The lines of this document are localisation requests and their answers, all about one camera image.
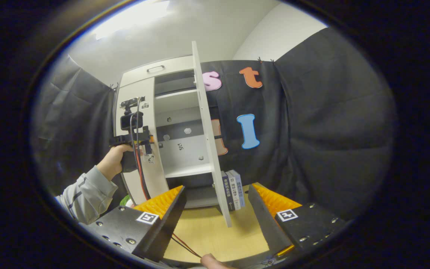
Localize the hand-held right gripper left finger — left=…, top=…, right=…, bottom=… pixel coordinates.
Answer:
left=79, top=186, right=187, bottom=263

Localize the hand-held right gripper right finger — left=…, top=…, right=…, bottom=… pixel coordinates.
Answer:
left=247, top=184, right=346, bottom=261

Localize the white shoe cabinet door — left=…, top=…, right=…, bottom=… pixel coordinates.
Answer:
left=115, top=77, right=171, bottom=205
left=191, top=41, right=233, bottom=228

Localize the white double-door shoe cabinet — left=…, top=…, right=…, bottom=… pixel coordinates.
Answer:
left=115, top=56, right=219, bottom=210

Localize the white cabinet drawer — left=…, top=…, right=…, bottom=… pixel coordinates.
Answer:
left=120, top=56, right=195, bottom=89

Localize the light blue book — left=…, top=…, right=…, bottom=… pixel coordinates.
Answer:
left=233, top=169, right=246, bottom=208

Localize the white book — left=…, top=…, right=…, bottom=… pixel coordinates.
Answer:
left=227, top=170, right=241, bottom=210

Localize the dark blue book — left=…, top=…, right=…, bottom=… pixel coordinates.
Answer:
left=221, top=171, right=235, bottom=212

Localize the red black cable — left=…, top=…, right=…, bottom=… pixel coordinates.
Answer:
left=130, top=98, right=203, bottom=259

